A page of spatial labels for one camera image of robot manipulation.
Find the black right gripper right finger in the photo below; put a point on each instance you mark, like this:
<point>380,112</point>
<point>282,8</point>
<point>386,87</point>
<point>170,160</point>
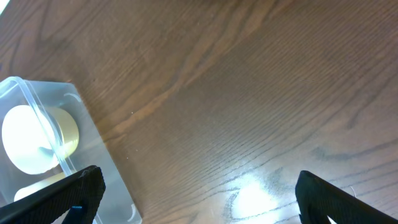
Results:
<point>320,202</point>

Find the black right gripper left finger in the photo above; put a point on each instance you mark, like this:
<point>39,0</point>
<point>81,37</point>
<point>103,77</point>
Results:
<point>76,197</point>

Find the yellow plastic bowl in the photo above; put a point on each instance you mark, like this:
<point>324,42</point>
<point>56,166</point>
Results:
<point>67,130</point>

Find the white plastic cup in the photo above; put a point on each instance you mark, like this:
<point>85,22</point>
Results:
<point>26,191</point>

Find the white plastic bowl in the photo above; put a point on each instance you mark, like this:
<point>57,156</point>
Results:
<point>27,137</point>

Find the clear plastic container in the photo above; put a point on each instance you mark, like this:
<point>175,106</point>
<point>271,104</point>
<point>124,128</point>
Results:
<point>117,205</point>

